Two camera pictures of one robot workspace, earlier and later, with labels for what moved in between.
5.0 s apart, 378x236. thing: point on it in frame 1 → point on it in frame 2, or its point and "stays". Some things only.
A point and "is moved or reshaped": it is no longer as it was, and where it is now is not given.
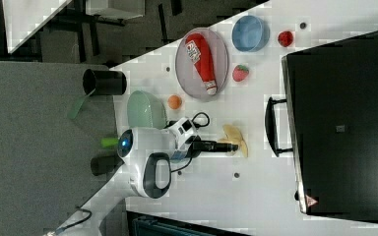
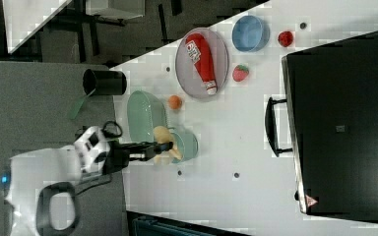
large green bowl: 145,110 stays
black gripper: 198,146 → 118,154
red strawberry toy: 239,73 stays
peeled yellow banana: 234,136 is moved or reshaped
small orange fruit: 174,101 stays
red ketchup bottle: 200,54 stays
